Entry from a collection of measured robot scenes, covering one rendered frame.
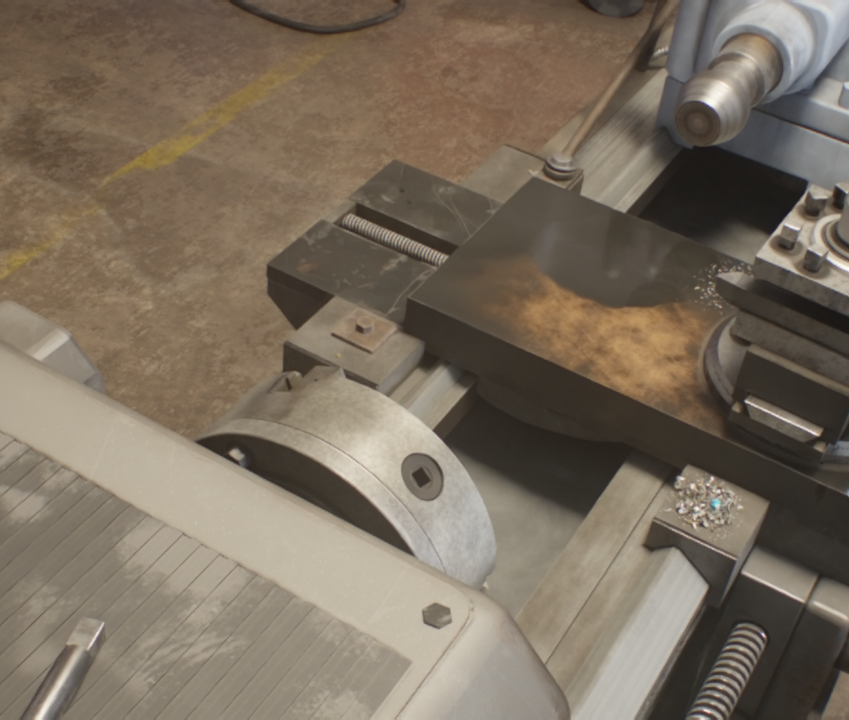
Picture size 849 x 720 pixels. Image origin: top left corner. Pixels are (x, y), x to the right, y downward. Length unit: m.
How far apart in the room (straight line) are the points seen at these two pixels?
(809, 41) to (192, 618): 1.33
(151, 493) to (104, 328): 2.19
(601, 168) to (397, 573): 1.34
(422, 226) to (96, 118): 1.97
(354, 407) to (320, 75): 2.88
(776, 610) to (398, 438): 0.66
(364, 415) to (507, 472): 0.68
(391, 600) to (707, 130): 1.03
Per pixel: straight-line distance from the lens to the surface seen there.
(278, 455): 0.96
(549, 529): 1.59
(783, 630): 1.54
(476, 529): 1.00
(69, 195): 3.33
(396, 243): 1.72
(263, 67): 3.85
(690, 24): 1.91
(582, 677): 1.31
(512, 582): 1.53
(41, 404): 0.81
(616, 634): 1.34
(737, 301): 1.39
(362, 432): 0.97
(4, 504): 0.75
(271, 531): 0.73
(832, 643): 1.53
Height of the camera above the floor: 1.89
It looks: 42 degrees down
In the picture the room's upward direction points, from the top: 8 degrees clockwise
